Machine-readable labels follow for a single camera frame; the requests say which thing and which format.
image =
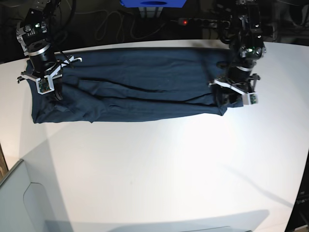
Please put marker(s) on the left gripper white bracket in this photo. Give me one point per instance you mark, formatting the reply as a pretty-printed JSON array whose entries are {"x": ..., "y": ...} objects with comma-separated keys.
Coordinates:
[{"x": 236, "y": 87}]

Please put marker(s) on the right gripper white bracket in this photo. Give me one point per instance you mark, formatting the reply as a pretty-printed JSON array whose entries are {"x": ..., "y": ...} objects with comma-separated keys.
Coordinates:
[{"x": 47, "y": 71}]

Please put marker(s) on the dark blue T-shirt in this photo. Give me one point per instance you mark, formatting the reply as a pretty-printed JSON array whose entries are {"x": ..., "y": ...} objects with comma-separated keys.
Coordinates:
[{"x": 134, "y": 85}]

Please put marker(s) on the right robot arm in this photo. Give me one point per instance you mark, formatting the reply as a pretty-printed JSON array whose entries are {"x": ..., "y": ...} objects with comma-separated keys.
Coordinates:
[{"x": 37, "y": 41}]

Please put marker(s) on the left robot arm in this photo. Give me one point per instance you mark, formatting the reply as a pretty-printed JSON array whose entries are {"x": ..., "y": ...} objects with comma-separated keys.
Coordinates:
[{"x": 239, "y": 26}]

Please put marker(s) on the black power strip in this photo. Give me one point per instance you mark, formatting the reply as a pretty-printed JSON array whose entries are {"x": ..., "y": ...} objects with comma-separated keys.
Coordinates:
[{"x": 205, "y": 23}]

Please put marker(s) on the blue box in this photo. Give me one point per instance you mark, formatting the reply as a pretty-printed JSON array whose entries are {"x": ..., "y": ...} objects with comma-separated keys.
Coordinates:
[{"x": 153, "y": 3}]

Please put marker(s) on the grey plastic bin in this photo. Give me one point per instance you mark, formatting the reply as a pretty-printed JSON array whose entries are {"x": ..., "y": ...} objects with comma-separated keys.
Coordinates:
[{"x": 25, "y": 206}]

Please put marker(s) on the aluminium post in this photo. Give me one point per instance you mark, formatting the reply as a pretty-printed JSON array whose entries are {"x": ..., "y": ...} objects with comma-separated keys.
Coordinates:
[{"x": 150, "y": 12}]

